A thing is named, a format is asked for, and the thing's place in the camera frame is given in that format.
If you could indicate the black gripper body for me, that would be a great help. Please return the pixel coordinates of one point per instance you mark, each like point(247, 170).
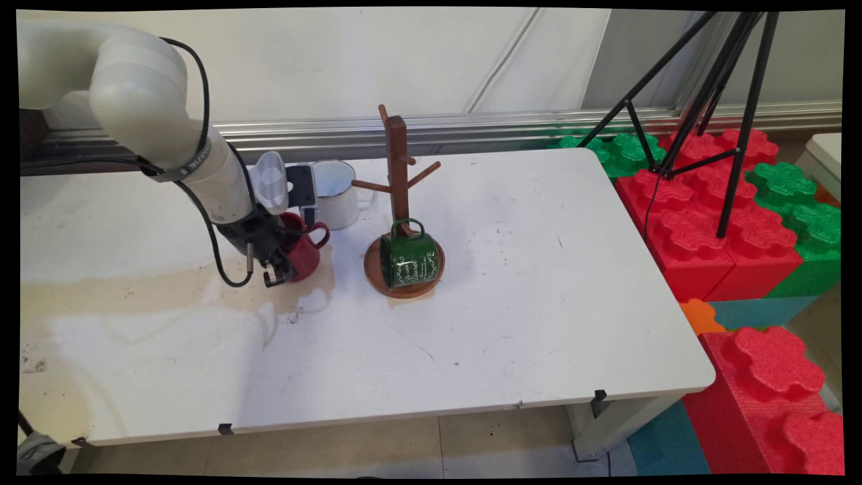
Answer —
point(256, 236)

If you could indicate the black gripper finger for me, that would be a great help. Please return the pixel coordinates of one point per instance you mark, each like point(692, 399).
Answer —
point(275, 273)

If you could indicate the red enamel mug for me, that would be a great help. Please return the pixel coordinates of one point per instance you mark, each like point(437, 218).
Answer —
point(303, 259)

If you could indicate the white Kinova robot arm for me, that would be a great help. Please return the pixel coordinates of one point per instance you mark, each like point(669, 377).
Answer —
point(135, 87)

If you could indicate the white enamel mug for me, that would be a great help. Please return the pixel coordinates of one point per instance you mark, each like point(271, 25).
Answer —
point(340, 202)

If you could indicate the green printed enamel mug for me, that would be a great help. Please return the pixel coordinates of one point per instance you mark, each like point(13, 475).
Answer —
point(411, 259)

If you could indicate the brown wooden mug tree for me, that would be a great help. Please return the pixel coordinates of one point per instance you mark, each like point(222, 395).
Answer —
point(397, 155)

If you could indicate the grey fabric bag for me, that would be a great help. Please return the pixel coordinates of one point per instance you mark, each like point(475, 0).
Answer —
point(40, 455)

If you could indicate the green foam building block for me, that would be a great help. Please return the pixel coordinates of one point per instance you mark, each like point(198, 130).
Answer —
point(818, 229)
point(630, 151)

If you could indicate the white table leg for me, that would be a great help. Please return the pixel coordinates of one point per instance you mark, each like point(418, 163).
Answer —
point(619, 424)

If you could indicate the teal foam building block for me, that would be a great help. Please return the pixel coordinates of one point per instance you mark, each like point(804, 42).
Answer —
point(761, 311)
point(667, 441)

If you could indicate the orange foam building block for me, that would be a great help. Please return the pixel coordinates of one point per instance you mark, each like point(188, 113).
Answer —
point(700, 316)

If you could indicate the black tripod stand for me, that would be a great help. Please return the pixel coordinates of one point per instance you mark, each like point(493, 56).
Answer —
point(747, 121)

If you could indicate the white side table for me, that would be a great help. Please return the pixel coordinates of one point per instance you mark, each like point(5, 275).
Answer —
point(825, 151)

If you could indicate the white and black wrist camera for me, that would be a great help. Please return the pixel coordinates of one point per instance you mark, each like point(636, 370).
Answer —
point(276, 182)

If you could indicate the aluminium wall rail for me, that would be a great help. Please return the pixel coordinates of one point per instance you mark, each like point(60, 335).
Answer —
point(505, 131)

